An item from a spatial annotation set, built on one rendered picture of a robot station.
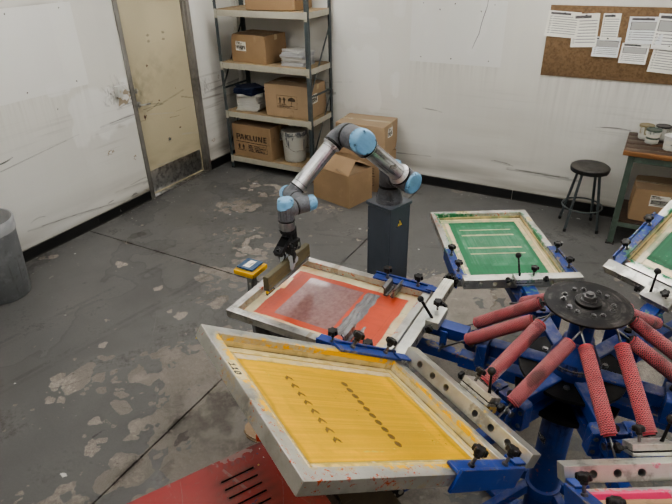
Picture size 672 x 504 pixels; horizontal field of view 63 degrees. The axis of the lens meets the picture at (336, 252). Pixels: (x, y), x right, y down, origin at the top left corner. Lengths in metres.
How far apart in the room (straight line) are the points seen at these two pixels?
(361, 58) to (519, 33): 1.69
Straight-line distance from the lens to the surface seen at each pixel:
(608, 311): 2.13
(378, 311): 2.54
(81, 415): 3.75
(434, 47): 6.03
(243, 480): 1.71
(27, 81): 5.43
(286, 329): 2.39
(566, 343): 2.02
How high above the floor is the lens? 2.44
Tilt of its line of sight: 29 degrees down
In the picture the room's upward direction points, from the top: 1 degrees counter-clockwise
